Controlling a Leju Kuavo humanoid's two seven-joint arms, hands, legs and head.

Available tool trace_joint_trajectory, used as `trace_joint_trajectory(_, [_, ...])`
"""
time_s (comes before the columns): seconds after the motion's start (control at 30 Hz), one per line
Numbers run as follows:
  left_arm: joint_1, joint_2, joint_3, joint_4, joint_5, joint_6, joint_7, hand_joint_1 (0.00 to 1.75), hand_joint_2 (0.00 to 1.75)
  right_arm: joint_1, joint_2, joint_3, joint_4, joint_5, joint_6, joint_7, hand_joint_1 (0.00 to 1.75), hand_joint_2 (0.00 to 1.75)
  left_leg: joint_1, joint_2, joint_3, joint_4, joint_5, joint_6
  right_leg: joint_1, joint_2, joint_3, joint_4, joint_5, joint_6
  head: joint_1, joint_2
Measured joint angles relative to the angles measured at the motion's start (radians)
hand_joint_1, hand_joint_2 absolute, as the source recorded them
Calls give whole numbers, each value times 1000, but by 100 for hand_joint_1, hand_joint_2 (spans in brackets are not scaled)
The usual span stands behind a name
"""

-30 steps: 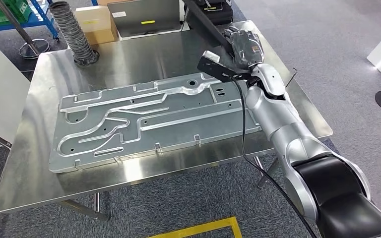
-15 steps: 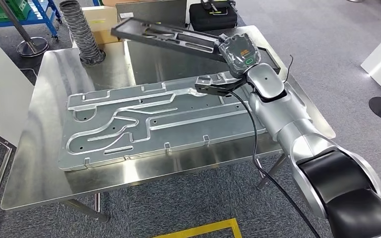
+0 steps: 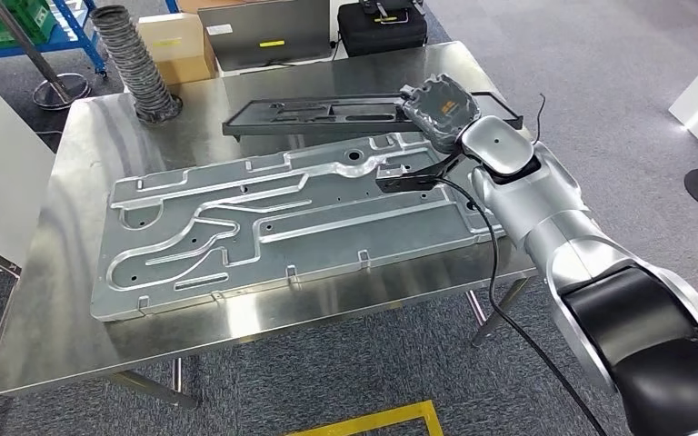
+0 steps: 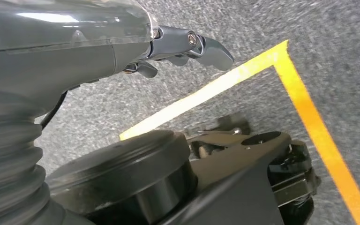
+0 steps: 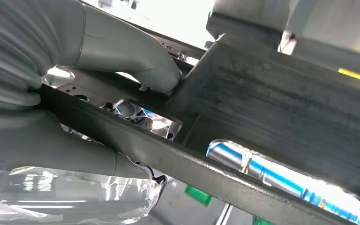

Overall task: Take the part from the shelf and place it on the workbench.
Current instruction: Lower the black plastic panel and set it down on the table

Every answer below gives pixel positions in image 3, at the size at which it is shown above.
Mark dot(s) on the black plastic panel part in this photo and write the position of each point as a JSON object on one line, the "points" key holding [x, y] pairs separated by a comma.
{"points": [[301, 120]]}

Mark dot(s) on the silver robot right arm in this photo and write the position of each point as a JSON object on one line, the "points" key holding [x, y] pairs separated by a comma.
{"points": [[566, 228]]}

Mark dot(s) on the stainless steel workbench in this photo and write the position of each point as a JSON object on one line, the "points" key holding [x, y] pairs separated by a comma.
{"points": [[54, 337]]}

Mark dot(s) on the silver stamped metal plate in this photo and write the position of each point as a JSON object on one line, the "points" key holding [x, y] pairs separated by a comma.
{"points": [[325, 234]]}

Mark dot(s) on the black carry case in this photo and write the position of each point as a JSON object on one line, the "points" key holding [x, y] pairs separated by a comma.
{"points": [[382, 33]]}

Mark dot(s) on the brown cardboard box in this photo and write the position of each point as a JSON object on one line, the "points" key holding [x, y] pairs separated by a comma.
{"points": [[177, 48]]}

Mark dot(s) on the blue metal cart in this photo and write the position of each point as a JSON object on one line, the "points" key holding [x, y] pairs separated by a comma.
{"points": [[81, 36]]}

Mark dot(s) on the green storage bin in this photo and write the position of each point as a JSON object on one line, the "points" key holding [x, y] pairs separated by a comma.
{"points": [[0, 24]]}

